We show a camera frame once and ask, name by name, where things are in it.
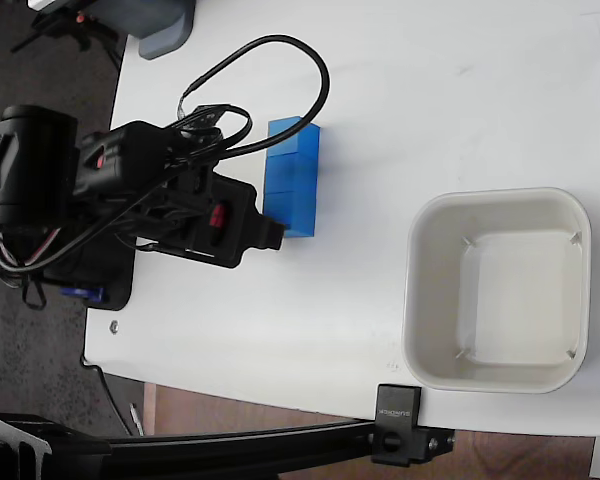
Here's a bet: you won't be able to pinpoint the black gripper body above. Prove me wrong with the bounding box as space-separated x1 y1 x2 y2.
138 171 265 270

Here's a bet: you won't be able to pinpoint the blue cube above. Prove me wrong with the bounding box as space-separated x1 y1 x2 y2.
262 189 319 239
264 151 322 199
267 115 323 161

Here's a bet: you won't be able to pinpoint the black six-joint robot arm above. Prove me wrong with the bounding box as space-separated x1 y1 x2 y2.
0 104 221 281

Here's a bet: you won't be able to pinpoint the white square bowl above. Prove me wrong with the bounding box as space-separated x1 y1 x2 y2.
401 186 593 396

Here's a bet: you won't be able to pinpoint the blue base clamp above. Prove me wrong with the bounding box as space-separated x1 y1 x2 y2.
59 285 105 306

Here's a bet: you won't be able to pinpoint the silver pen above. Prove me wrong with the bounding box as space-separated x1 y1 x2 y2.
129 401 147 437

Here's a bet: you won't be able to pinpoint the blue-gray monitor stand base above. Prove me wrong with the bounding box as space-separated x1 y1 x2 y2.
122 0 198 62

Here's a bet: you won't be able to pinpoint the black table clamp block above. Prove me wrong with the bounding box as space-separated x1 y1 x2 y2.
370 383 456 468

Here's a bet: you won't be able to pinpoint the small black tripod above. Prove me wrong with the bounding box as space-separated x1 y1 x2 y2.
10 8 122 69

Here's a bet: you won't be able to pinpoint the white device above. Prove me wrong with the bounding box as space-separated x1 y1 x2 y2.
27 0 81 14

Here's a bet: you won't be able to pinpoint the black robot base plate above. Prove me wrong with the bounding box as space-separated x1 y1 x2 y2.
44 247 135 311

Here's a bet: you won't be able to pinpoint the small wrist camera board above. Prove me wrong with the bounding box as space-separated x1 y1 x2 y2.
178 103 227 147

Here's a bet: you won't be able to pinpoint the thick black camera cable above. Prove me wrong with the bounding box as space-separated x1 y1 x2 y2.
178 33 332 162

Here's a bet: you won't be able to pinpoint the white red servo wires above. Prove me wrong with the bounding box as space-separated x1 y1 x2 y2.
0 223 67 275

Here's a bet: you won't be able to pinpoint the thin black floor cable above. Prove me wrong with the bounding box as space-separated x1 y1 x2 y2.
82 356 132 437

